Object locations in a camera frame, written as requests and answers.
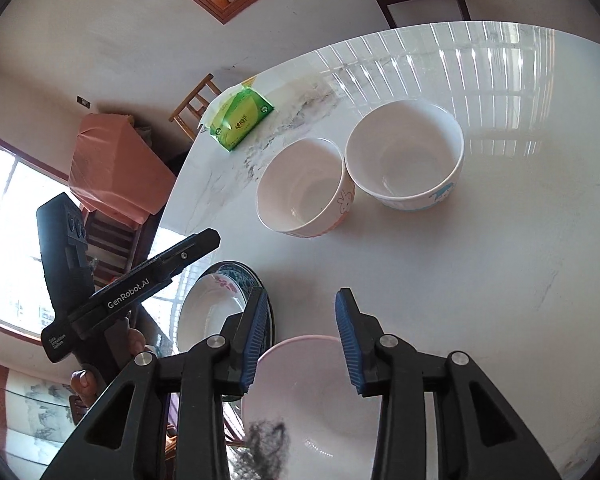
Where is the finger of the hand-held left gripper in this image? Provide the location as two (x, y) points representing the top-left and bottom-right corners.
(41, 228), (221, 363)

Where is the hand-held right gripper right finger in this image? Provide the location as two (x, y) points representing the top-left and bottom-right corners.
(335, 287), (563, 480)

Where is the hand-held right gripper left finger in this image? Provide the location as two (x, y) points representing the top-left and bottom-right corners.
(40, 287), (271, 480)

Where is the white plate with pink flower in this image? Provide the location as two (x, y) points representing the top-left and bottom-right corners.
(176, 270), (251, 361)

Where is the pink bowl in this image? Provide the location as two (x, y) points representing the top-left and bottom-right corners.
(240, 335), (443, 480)

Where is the blue patterned plate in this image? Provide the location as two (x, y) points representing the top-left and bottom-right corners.
(215, 260), (277, 356)

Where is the white ribbed bowl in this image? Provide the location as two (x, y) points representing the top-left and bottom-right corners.
(256, 137), (357, 239)

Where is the white bowl with cartoon print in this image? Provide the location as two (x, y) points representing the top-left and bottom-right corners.
(344, 99), (465, 212)

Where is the person's left hand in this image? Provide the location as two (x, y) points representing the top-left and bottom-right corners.
(70, 315), (146, 411)

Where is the dark wooden bench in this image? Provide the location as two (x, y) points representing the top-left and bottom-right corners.
(82, 205), (156, 286)

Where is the orange cloth cover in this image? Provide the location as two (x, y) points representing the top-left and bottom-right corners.
(67, 112), (177, 226)

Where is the landscape painting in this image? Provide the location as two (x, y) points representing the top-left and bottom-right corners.
(0, 362), (91, 461)

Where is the light wooden chair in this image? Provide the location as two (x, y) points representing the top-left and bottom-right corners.
(169, 73), (223, 141)

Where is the green tissue pack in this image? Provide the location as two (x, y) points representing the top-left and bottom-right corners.
(207, 85), (275, 152)

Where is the side window with wooden frame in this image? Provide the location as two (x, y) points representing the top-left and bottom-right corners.
(0, 133), (86, 341)

